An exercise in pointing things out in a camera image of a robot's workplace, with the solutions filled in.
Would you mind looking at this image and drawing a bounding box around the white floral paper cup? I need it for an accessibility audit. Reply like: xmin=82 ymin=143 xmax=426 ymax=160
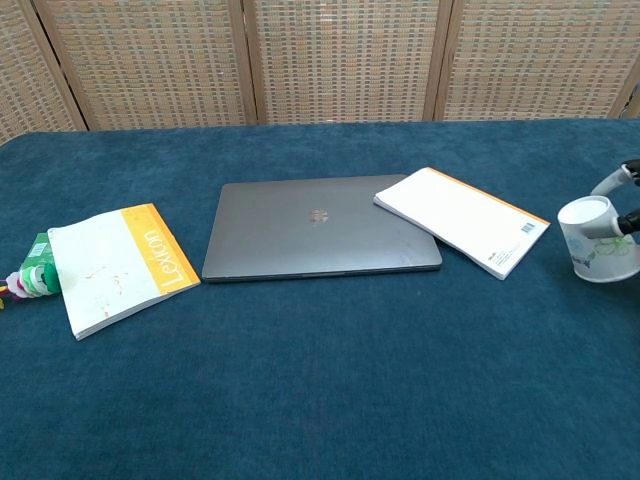
xmin=556 ymin=195 xmax=640 ymax=285

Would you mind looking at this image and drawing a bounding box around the grey closed laptop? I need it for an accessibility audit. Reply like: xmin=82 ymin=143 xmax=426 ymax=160
xmin=201 ymin=173 xmax=444 ymax=285

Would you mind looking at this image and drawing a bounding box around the green snack packet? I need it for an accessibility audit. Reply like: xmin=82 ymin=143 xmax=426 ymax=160
xmin=22 ymin=230 xmax=57 ymax=274

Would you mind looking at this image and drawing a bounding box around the Lexicon notebook orange stripe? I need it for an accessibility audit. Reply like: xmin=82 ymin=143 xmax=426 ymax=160
xmin=47 ymin=202 xmax=202 ymax=342

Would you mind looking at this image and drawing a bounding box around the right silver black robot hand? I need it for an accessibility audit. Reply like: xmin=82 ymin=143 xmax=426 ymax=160
xmin=581 ymin=158 xmax=640 ymax=241

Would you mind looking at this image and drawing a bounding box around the woven bamboo screen panel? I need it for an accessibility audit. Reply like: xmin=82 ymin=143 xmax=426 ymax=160
xmin=434 ymin=0 xmax=640 ymax=123
xmin=32 ymin=0 xmax=259 ymax=132
xmin=242 ymin=0 xmax=454 ymax=126
xmin=0 ymin=0 xmax=89 ymax=146

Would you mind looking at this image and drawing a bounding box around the blue felt table mat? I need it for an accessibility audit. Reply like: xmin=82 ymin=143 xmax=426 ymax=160
xmin=0 ymin=117 xmax=640 ymax=480

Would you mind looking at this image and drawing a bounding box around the white notepad orange edge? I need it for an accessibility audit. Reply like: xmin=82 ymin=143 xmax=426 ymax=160
xmin=372 ymin=166 xmax=552 ymax=281

